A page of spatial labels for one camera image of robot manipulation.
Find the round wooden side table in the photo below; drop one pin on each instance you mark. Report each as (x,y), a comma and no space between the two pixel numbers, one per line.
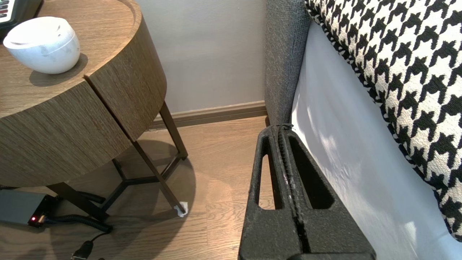
(119,43)

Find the grey fabric headboard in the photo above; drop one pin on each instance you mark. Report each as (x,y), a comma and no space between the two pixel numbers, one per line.
(285,54)

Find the black telephone base white keypad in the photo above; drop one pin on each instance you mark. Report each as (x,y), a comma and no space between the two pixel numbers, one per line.
(18,11)

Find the brown wall baseboard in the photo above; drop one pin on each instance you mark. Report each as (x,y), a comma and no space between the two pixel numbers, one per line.
(216,112)

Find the grey power adapter box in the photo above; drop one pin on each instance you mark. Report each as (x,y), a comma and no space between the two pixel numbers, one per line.
(18,206)

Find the white round smart speaker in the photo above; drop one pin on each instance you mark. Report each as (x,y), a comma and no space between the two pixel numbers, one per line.
(43,47)

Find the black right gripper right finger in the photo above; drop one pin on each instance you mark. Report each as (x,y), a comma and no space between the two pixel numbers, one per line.
(335,234)

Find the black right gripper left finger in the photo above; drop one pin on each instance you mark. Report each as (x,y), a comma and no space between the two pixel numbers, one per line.
(267,231)

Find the black white houndstooth pillow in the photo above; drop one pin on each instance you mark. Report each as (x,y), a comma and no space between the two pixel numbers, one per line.
(397,72)

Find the white tape on table foot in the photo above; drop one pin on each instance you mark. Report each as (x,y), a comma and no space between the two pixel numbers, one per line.
(181,209)

